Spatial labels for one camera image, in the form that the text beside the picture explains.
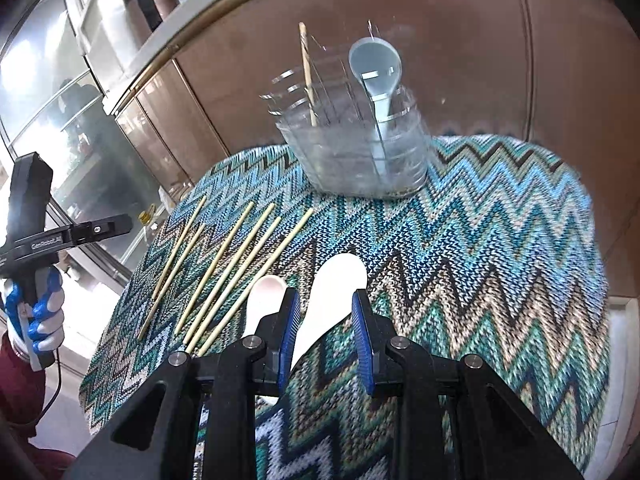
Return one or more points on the white storage box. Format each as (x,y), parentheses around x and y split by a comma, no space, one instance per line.
(104,37)

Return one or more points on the bamboo chopstick three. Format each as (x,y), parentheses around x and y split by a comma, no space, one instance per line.
(171,276)

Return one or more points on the zigzag woven table mat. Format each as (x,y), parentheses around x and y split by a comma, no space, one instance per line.
(497,255)

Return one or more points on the left hand blue white glove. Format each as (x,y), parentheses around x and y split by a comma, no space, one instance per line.
(35,332)

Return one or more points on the bamboo chopstick two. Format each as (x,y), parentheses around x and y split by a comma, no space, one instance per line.
(174,251)

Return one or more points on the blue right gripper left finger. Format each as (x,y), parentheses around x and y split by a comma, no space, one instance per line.
(282,342)

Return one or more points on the bamboo chopstick five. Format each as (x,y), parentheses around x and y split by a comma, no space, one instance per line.
(225,275)

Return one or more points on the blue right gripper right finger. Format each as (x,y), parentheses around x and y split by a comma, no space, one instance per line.
(361,316)

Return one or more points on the bamboo chopstick six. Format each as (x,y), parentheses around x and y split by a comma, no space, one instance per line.
(201,350)

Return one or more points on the clear plastic utensil holder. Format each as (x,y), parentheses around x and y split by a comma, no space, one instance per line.
(334,156)

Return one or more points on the maroon left forearm sleeve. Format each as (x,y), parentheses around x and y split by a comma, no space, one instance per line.
(22,397)

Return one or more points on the white ceramic spoon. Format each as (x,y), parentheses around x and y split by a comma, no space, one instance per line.
(264,299)
(376,64)
(330,299)

